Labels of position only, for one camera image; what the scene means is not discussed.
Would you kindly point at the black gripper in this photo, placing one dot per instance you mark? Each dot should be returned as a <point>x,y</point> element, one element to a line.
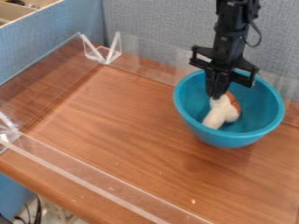
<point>223,62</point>

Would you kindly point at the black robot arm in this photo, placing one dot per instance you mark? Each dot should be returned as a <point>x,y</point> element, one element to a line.
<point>236,14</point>

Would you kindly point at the blue plastic bowl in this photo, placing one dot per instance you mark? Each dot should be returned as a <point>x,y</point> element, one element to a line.
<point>263,111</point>

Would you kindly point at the wooden shelf unit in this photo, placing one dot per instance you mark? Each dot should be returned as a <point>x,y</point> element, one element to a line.
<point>18,9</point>

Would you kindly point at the clear acrylic barrier frame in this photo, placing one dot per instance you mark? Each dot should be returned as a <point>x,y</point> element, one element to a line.
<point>92,138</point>

